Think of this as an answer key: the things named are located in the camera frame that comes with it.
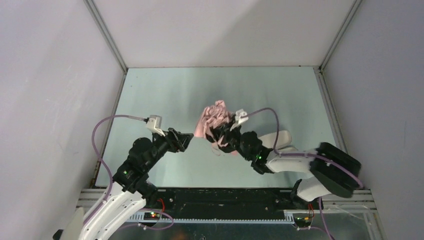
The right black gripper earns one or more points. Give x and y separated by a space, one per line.
220 133

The right controller board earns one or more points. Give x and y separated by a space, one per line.
303 223

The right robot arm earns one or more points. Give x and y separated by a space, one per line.
331 170

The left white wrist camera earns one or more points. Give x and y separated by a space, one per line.
154 125

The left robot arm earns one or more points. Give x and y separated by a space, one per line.
129 191

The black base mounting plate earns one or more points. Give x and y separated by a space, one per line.
224 204

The pink folding umbrella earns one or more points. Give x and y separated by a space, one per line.
213 116

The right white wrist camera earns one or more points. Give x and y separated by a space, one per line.
240 117

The aluminium frame rail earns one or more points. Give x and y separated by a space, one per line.
361 202

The white oval storage case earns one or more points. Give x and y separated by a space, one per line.
278 141

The controller board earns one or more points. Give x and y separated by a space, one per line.
303 223
151 216

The left controller board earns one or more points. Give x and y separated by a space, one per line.
151 216

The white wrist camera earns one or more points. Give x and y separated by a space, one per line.
154 125
240 117

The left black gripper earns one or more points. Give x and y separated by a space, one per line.
177 140

